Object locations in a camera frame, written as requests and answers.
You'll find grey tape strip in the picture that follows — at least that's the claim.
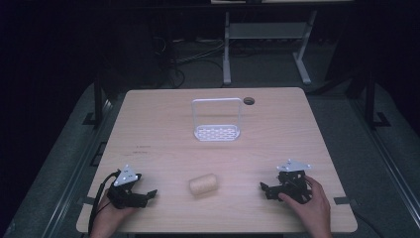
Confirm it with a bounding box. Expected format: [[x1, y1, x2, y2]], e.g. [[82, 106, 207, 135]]
[[76, 195, 96, 206]]

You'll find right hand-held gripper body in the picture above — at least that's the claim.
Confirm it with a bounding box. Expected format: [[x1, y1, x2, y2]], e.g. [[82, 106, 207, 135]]
[[267, 159, 314, 204]]

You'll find clear plastic basket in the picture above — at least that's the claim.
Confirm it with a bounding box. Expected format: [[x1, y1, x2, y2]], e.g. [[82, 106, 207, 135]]
[[190, 96, 244, 143]]

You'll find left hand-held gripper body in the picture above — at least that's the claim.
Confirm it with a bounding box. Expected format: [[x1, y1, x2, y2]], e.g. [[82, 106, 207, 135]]
[[106, 164, 149, 210]]

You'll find beige roll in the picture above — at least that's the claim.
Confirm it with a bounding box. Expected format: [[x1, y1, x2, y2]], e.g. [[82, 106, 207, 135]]
[[188, 173, 220, 197]]

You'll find grey metal desk frame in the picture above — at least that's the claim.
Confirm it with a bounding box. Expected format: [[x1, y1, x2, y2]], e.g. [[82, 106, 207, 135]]
[[222, 9, 319, 87]]

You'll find person's right hand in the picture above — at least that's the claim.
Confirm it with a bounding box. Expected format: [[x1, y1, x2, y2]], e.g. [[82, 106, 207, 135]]
[[277, 175, 333, 238]]

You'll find person's left hand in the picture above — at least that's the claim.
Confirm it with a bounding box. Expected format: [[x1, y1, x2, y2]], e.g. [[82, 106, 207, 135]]
[[88, 188, 137, 238]]

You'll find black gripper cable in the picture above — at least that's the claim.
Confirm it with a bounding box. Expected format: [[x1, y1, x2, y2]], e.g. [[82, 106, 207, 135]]
[[86, 170, 122, 236]]

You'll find bundle of floor cables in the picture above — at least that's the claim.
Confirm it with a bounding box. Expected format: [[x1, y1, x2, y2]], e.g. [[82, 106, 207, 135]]
[[151, 35, 226, 89]]

